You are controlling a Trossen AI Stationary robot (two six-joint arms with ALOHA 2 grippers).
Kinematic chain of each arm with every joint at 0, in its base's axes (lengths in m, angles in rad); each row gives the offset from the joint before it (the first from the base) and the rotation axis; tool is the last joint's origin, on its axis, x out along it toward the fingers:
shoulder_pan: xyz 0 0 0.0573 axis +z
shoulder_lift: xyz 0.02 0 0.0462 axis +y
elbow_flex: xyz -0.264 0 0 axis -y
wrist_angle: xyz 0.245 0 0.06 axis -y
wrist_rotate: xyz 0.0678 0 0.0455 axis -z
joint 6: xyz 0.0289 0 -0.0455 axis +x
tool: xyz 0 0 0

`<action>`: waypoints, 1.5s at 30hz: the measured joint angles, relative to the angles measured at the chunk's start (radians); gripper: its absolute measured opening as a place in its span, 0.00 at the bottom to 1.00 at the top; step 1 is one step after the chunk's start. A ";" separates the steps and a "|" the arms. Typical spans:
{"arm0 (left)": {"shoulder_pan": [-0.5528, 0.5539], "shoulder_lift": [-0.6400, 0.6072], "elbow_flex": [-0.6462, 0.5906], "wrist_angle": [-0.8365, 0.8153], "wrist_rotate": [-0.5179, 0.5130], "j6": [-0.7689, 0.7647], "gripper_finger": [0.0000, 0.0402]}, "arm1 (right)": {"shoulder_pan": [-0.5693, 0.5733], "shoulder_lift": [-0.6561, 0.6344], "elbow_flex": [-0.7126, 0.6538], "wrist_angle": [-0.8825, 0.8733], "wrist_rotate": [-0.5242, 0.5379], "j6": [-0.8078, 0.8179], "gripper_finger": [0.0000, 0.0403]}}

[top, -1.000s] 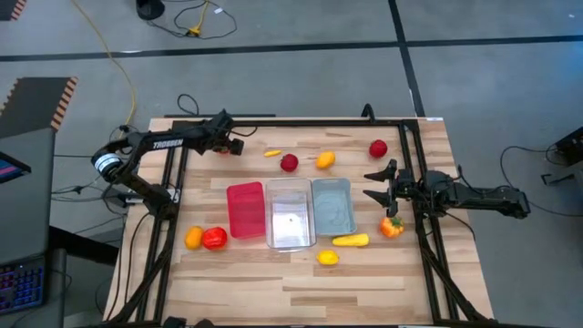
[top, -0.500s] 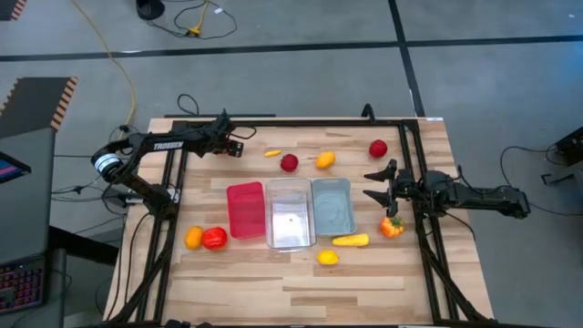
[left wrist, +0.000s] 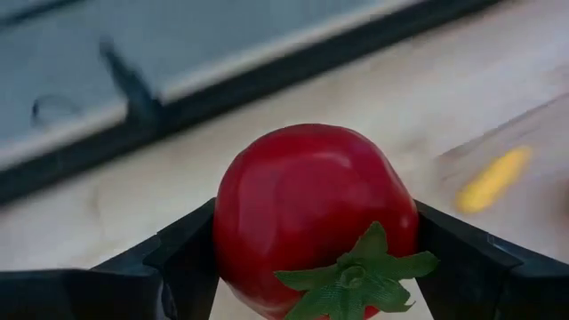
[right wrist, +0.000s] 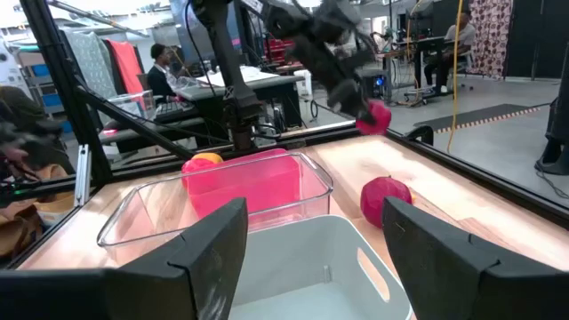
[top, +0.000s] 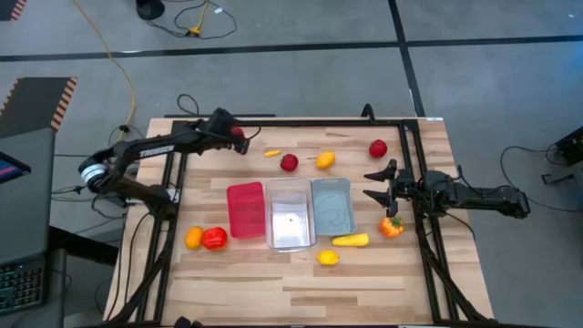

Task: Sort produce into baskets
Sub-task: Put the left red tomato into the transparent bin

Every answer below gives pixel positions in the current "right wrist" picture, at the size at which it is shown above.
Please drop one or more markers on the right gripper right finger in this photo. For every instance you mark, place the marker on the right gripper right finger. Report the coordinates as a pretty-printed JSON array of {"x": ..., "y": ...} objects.
[{"x": 444, "y": 266}]

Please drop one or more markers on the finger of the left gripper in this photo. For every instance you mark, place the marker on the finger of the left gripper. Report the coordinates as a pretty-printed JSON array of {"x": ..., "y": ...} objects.
[{"x": 351, "y": 100}]

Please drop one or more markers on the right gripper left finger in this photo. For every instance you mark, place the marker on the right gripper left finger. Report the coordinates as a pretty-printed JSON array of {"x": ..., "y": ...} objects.
[{"x": 200, "y": 249}]

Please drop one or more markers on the red toy tomato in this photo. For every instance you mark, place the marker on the red toy tomato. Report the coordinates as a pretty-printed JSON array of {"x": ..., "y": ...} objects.
[
  {"x": 375, "y": 191},
  {"x": 381, "y": 121}
]

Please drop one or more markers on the yellow toy lemon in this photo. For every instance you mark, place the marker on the yellow toy lemon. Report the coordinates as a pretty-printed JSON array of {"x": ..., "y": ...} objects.
[{"x": 209, "y": 157}]

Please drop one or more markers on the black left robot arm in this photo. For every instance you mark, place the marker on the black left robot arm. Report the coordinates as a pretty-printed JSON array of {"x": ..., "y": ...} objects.
[{"x": 233, "y": 84}]

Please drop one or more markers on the white waste container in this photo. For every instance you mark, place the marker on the white waste container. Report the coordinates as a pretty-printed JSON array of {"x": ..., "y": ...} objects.
[{"x": 303, "y": 83}]

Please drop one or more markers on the clear plastic bin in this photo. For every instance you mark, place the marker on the clear plastic bin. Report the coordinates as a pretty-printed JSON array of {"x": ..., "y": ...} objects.
[{"x": 155, "y": 213}]

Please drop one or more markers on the grey office desk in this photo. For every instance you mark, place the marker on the grey office desk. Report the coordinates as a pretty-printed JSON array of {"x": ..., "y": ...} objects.
[{"x": 275, "y": 89}]

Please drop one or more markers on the pink plastic bin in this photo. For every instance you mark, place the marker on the pink plastic bin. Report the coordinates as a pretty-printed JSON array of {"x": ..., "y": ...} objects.
[{"x": 258, "y": 182}]

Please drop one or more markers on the white plastic bin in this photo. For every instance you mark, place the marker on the white plastic bin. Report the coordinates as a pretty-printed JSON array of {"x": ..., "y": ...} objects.
[{"x": 289, "y": 258}]

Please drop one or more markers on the person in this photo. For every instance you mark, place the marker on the person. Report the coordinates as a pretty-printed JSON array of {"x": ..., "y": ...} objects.
[
  {"x": 157, "y": 75},
  {"x": 26, "y": 146},
  {"x": 453, "y": 44}
]

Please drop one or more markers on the black floor mat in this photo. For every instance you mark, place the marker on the black floor mat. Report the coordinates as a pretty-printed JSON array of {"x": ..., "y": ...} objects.
[{"x": 480, "y": 114}]

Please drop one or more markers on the black keyboard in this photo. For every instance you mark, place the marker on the black keyboard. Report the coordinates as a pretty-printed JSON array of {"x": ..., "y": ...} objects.
[{"x": 173, "y": 110}]

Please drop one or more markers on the patterned curtain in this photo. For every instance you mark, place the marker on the patterned curtain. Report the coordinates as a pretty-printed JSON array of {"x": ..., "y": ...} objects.
[{"x": 489, "y": 35}]

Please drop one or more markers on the clear storage box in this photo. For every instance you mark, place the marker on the clear storage box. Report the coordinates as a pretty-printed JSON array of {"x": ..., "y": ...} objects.
[{"x": 133, "y": 103}]

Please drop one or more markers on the black floor stand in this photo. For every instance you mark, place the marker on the black floor stand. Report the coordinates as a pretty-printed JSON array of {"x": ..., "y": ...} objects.
[{"x": 555, "y": 133}]

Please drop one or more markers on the orange hanging cloth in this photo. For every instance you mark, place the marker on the orange hanging cloth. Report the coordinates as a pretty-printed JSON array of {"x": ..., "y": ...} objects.
[{"x": 126, "y": 64}]

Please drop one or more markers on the black partition panel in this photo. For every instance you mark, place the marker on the black partition panel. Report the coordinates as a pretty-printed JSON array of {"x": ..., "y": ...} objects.
[{"x": 533, "y": 35}]

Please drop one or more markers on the grey hanging cloth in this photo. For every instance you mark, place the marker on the grey hanging cloth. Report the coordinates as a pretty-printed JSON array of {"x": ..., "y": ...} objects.
[{"x": 91, "y": 62}]

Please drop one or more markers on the storage shelf with blue bins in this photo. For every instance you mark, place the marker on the storage shelf with blue bins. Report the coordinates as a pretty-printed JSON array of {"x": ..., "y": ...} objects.
[{"x": 44, "y": 84}]

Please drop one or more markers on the silver aluminium bracket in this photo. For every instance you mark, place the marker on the silver aluminium bracket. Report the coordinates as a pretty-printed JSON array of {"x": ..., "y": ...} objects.
[{"x": 82, "y": 175}]

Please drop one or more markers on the black aluminium table frame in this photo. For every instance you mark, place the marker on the black aluminium table frame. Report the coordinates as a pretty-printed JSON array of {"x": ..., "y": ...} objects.
[{"x": 58, "y": 89}]

